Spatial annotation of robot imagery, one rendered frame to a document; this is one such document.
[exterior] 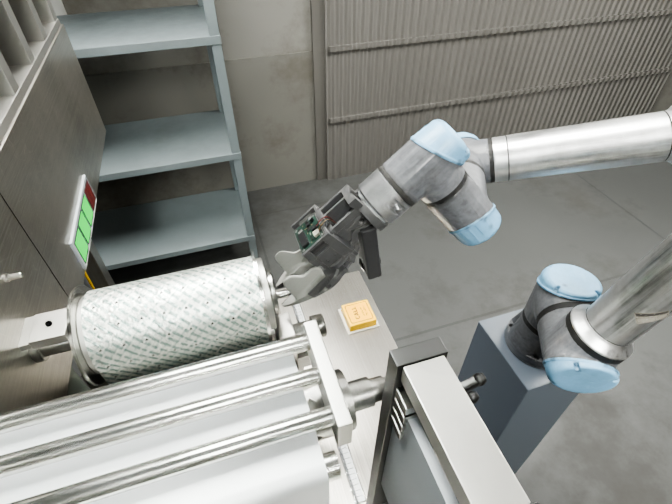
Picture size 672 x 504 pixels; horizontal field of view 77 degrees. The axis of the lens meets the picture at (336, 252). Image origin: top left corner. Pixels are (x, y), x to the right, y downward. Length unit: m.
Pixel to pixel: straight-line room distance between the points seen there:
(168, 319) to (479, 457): 0.44
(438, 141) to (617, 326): 0.44
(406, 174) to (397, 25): 2.35
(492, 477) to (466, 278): 2.20
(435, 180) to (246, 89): 2.26
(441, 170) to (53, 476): 0.52
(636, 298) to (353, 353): 0.57
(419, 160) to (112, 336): 0.47
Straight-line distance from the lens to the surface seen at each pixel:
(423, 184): 0.60
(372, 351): 1.04
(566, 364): 0.88
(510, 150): 0.75
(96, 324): 0.65
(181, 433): 0.37
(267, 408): 0.37
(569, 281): 0.98
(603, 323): 0.85
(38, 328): 0.71
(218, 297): 0.63
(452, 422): 0.37
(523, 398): 1.10
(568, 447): 2.12
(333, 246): 0.61
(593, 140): 0.77
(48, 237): 0.88
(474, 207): 0.65
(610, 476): 2.14
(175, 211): 2.75
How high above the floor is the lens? 1.76
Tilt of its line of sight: 43 degrees down
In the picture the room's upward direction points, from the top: straight up
